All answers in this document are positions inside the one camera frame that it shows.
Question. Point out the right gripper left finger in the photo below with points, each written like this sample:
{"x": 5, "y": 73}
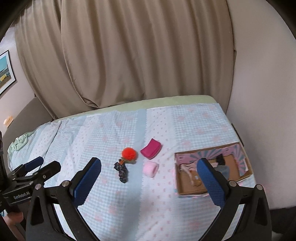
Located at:
{"x": 42, "y": 220}

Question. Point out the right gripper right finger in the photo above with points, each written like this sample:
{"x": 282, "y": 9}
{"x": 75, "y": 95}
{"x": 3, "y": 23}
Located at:
{"x": 255, "y": 220}

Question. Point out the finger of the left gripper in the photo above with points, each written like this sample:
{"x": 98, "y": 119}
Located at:
{"x": 45, "y": 173}
{"x": 23, "y": 169}

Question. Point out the dark patterned scrunchie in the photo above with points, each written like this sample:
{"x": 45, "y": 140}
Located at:
{"x": 122, "y": 171}

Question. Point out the pink fluffy scrunchie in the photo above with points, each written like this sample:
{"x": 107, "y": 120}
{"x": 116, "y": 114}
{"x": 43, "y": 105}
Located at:
{"x": 150, "y": 169}

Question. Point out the magenta leather pouch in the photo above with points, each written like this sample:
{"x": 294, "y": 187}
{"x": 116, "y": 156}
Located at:
{"x": 151, "y": 149}

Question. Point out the person's left hand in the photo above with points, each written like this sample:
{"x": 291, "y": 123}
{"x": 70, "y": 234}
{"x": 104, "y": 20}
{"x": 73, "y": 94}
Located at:
{"x": 13, "y": 218}

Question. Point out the green mattress sheet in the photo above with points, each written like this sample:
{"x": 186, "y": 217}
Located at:
{"x": 34, "y": 114}

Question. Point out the grey blue knit item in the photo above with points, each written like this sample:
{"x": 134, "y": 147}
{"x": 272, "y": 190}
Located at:
{"x": 224, "y": 170}

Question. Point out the cardboard box pink lining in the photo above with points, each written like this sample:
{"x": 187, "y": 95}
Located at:
{"x": 235, "y": 157}

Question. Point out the black scrunchie in box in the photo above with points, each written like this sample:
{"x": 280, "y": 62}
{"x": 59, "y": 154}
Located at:
{"x": 220, "y": 160}

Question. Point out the light pink cloth item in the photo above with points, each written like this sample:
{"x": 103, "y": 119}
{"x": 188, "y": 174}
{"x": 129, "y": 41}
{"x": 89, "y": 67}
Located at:
{"x": 191, "y": 170}

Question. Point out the blue pink checked blanket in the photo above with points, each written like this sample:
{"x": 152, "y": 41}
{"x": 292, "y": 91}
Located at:
{"x": 144, "y": 208}

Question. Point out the beige curtain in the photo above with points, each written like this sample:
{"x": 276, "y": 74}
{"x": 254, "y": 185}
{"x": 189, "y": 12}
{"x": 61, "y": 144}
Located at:
{"x": 83, "y": 55}

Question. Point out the framed wall picture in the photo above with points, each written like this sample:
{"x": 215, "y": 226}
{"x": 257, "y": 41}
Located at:
{"x": 7, "y": 77}

